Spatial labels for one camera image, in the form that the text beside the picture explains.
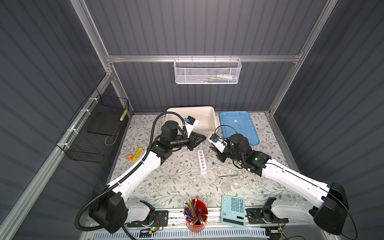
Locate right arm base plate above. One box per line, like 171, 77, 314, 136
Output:
246, 208, 289, 224

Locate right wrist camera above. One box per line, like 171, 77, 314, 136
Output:
209, 134, 228, 153

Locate white plastic storage bin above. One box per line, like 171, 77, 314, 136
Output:
167, 106, 220, 138

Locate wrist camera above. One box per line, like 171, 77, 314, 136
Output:
185, 116, 199, 138
209, 134, 228, 153

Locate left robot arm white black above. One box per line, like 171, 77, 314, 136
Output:
74, 112, 206, 234

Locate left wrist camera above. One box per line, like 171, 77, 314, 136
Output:
185, 116, 199, 138

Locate white test tube rack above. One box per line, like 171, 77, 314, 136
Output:
197, 149, 208, 175

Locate black wire side basket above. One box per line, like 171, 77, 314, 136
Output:
57, 90, 130, 164

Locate mint green calculator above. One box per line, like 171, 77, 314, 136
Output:
221, 195, 246, 228

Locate yellow marker in basket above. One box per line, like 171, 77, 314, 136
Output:
120, 109, 128, 122

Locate blue plastic bin lid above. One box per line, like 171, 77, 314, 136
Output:
219, 111, 260, 146

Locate white wire wall basket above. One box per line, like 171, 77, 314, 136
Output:
173, 58, 242, 85

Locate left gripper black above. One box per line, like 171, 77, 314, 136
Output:
169, 131, 205, 151

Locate white slotted cable duct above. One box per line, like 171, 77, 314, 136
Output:
92, 227, 268, 240

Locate metal scissors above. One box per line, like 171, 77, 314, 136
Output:
218, 171, 245, 180

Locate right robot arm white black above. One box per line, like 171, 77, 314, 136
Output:
209, 133, 351, 236

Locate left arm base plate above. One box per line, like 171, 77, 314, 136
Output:
126, 210, 169, 228

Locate red pencil cup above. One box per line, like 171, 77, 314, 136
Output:
183, 199, 209, 234

